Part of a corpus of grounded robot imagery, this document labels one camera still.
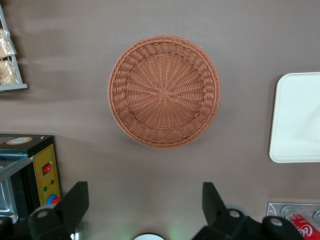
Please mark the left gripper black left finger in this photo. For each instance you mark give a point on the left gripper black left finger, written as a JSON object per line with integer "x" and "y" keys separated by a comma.
{"x": 62, "y": 220}

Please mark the cream rectangular tray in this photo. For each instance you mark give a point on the cream rectangular tray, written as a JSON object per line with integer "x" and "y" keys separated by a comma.
{"x": 297, "y": 117}

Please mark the clear bag of crackers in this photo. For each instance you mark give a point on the clear bag of crackers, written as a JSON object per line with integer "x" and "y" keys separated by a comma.
{"x": 6, "y": 45}
{"x": 8, "y": 72}

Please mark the grey metal snack rack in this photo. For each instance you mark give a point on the grey metal snack rack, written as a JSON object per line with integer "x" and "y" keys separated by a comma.
{"x": 15, "y": 87}

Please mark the round brown wicker basket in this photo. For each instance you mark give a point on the round brown wicker basket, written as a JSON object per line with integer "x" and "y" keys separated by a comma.
{"x": 163, "y": 92}

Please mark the clear acrylic bottle rack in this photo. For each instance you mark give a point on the clear acrylic bottle rack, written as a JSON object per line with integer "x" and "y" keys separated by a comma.
{"x": 275, "y": 208}

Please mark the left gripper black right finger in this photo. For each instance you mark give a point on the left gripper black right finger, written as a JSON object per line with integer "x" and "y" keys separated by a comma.
{"x": 225, "y": 222}

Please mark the red cola bottle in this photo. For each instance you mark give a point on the red cola bottle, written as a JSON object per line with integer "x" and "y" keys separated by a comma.
{"x": 306, "y": 226}

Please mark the black food warmer cabinet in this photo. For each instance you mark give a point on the black food warmer cabinet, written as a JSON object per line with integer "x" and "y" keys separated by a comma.
{"x": 46, "y": 160}

